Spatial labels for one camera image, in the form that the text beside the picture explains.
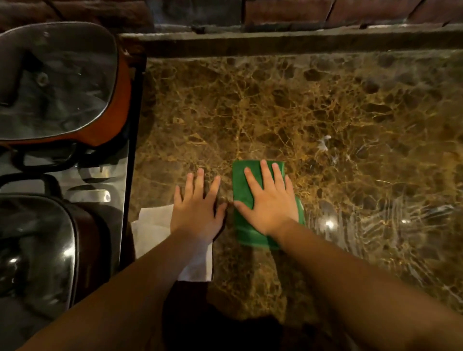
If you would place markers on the person's right hand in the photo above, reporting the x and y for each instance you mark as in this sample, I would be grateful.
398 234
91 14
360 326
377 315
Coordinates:
269 209

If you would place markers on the person's left hand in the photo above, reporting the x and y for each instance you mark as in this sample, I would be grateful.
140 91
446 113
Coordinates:
195 213

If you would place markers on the person's right thumb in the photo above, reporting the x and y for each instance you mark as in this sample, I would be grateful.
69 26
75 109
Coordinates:
243 206

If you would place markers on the person's right little finger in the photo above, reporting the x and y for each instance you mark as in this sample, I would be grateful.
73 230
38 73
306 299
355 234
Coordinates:
290 190

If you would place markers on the person's left middle finger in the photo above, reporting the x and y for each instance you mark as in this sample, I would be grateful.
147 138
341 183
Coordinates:
199 182

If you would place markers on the person's right middle finger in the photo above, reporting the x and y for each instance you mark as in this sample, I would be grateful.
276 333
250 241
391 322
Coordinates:
267 175

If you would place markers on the person's left thumb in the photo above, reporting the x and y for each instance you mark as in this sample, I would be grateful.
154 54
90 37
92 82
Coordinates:
221 212

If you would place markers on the person's left little finger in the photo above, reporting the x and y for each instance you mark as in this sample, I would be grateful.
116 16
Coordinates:
177 197

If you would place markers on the green cleaning cloth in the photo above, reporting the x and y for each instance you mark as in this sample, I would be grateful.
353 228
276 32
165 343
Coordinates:
249 202

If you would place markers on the person's right forearm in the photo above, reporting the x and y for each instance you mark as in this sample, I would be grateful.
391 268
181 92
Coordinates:
365 296

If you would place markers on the person's left forearm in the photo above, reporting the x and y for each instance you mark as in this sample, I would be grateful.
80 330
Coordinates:
119 296

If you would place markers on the white paper towel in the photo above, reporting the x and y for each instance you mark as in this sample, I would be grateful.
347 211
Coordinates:
159 231

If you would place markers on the glass top gas stove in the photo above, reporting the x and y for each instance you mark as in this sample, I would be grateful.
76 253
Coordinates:
90 173

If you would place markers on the dark pan with glass lid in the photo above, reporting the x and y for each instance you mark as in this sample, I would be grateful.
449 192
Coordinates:
39 253

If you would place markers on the orange pan with glass lid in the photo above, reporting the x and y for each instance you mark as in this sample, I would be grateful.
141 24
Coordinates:
61 83

